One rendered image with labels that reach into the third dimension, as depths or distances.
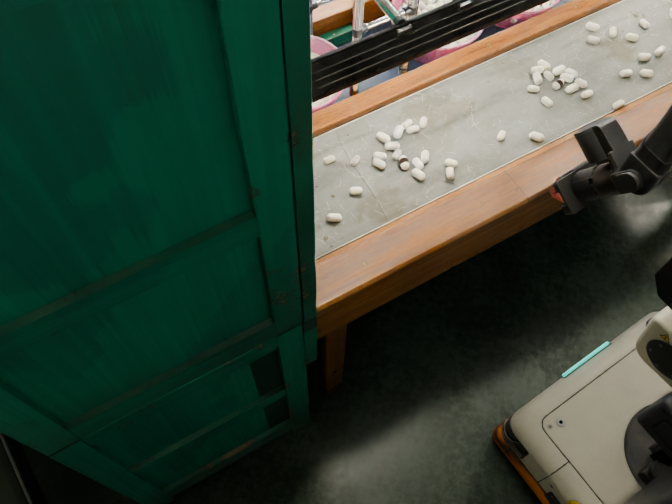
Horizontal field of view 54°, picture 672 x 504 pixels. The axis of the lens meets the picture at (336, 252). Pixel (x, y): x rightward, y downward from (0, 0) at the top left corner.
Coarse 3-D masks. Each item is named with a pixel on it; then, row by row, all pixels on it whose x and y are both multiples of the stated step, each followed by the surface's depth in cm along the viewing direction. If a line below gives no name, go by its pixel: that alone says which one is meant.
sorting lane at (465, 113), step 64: (640, 0) 188; (512, 64) 176; (576, 64) 176; (640, 64) 176; (384, 128) 165; (448, 128) 165; (512, 128) 166; (576, 128) 166; (320, 192) 156; (384, 192) 156; (448, 192) 156; (320, 256) 148
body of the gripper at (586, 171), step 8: (584, 168) 117; (592, 168) 112; (568, 176) 116; (576, 176) 115; (584, 176) 113; (592, 176) 111; (560, 184) 115; (568, 184) 116; (576, 184) 115; (584, 184) 113; (592, 184) 111; (560, 192) 116; (568, 192) 116; (576, 192) 115; (584, 192) 114; (592, 192) 112; (568, 200) 116; (576, 200) 116; (584, 200) 116; (592, 200) 117; (568, 208) 116; (576, 208) 116
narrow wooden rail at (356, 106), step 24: (576, 0) 184; (600, 0) 184; (528, 24) 179; (552, 24) 180; (480, 48) 175; (504, 48) 176; (408, 72) 171; (432, 72) 171; (456, 72) 173; (360, 96) 166; (384, 96) 167; (312, 120) 163; (336, 120) 163
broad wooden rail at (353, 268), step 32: (640, 128) 163; (544, 160) 158; (576, 160) 158; (480, 192) 153; (512, 192) 154; (544, 192) 154; (416, 224) 149; (448, 224) 149; (480, 224) 150; (512, 224) 161; (352, 256) 145; (384, 256) 145; (416, 256) 145; (448, 256) 155; (320, 288) 141; (352, 288) 141; (384, 288) 150; (320, 320) 145; (352, 320) 157
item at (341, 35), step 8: (312, 0) 168; (320, 0) 171; (328, 0) 171; (312, 8) 170; (352, 8) 180; (312, 16) 173; (352, 16) 182; (312, 24) 175; (352, 24) 184; (312, 32) 177; (328, 32) 184; (336, 32) 184; (344, 32) 184; (328, 40) 182; (336, 40) 184; (344, 40) 186
